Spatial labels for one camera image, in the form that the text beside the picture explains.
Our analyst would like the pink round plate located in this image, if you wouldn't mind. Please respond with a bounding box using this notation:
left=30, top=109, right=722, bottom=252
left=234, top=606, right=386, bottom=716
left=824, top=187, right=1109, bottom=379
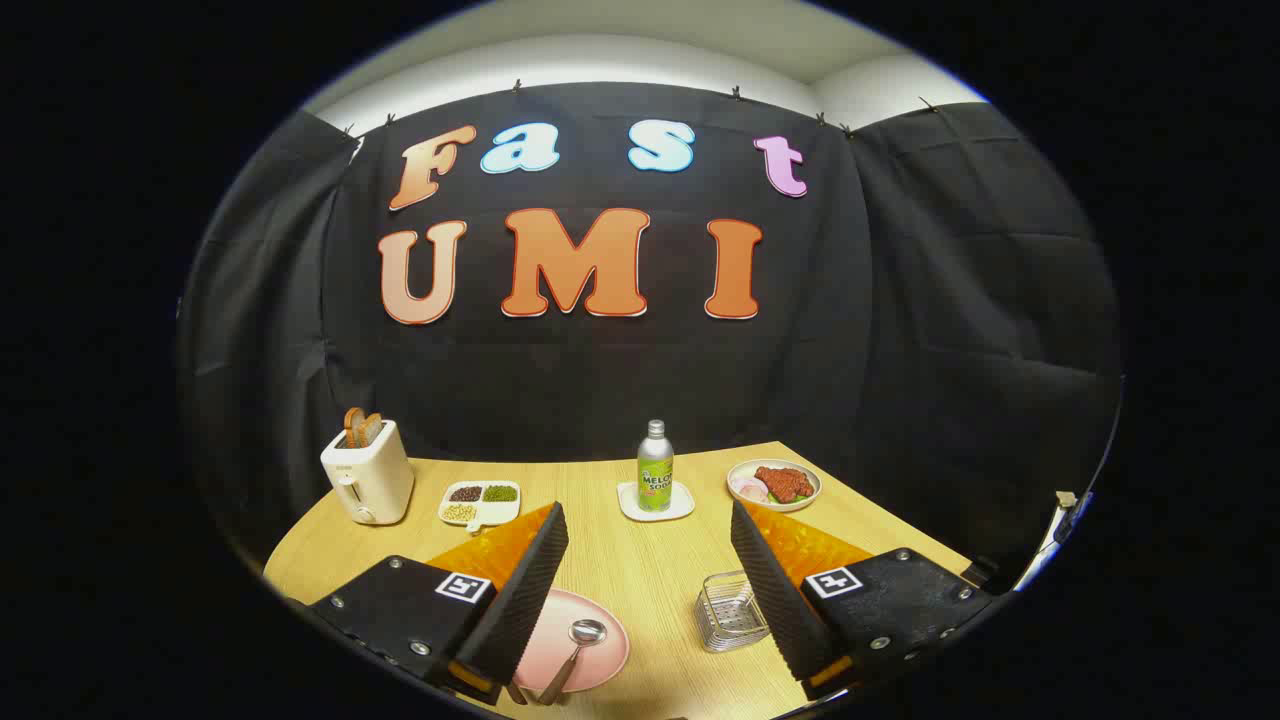
left=510, top=588, right=631, bottom=694

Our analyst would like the cream toaster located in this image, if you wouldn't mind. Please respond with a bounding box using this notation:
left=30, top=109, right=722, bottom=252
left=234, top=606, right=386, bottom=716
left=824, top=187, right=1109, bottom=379
left=320, top=420, right=416, bottom=526

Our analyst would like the metal wire basket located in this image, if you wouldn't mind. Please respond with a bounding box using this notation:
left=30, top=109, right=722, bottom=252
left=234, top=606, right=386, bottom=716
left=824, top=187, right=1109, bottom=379
left=695, top=571, right=773, bottom=654

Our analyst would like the red meat piece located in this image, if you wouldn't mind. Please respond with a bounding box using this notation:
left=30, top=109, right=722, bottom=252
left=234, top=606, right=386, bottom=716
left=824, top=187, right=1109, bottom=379
left=754, top=466, right=815, bottom=504

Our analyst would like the white divided dish with beans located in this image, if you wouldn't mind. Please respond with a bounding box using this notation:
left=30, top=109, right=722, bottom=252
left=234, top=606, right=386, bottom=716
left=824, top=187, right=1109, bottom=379
left=438, top=481, right=522, bottom=533

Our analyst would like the green label soda bottle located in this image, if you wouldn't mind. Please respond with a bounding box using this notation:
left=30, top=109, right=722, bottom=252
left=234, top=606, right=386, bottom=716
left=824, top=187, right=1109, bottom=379
left=637, top=420, right=675, bottom=513

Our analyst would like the black backdrop cloth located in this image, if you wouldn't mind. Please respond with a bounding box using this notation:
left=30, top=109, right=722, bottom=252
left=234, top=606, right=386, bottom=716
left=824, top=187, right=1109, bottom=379
left=178, top=82, right=1123, bottom=591

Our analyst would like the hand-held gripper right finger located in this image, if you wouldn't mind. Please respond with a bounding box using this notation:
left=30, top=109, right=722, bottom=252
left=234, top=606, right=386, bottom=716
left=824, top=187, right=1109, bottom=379
left=730, top=499, right=996, bottom=701

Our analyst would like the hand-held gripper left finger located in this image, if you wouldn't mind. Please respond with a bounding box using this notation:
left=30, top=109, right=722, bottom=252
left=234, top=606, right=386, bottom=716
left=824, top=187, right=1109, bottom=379
left=308, top=502, right=570, bottom=707

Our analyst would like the white panel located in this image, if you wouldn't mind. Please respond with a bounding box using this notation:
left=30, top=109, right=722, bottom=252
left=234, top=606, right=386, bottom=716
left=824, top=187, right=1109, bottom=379
left=1015, top=490, right=1093, bottom=593

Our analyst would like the white square coaster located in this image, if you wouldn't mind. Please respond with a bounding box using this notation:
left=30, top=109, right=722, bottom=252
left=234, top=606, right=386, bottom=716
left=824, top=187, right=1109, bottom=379
left=617, top=481, right=696, bottom=523

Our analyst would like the metal spoon with brown handle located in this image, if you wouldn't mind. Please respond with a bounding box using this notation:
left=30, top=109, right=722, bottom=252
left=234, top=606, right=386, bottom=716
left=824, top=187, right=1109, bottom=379
left=538, top=619, right=608, bottom=705

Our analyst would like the round white food plate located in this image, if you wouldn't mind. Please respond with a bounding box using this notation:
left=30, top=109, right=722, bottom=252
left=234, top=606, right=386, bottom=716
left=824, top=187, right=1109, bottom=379
left=726, top=459, right=823, bottom=513

